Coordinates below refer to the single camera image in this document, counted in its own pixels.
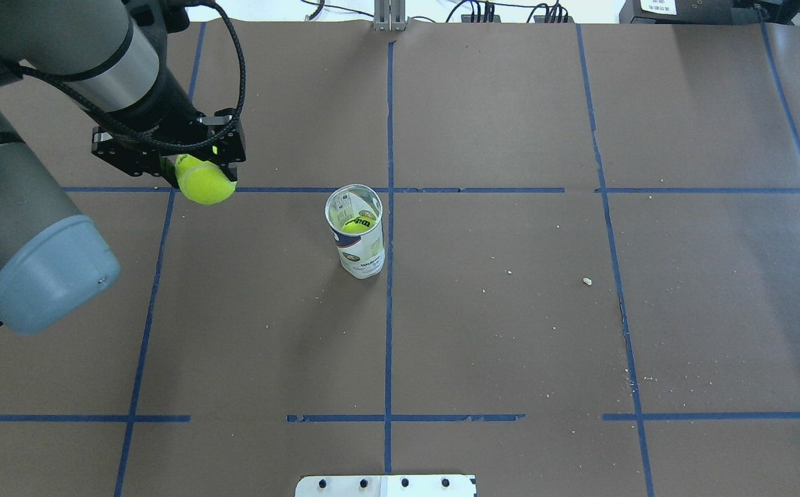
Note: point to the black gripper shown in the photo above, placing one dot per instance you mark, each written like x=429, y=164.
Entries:
x=173, y=105

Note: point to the yellow tennis ball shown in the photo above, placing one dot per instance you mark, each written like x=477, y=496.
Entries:
x=358, y=225
x=202, y=181

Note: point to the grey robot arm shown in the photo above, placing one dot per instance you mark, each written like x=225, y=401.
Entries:
x=110, y=59

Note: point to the clear tennis ball can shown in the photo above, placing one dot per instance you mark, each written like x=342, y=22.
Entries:
x=362, y=256

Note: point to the black power strip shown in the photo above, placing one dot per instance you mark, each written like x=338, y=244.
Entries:
x=484, y=12

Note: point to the brown paper table cover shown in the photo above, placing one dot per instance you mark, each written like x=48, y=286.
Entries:
x=591, y=284

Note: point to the black device top right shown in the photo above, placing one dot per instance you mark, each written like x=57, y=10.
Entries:
x=731, y=13

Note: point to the aluminium profile post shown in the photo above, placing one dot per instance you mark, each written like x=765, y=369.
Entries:
x=390, y=15

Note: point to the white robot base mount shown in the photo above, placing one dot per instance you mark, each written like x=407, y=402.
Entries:
x=388, y=485

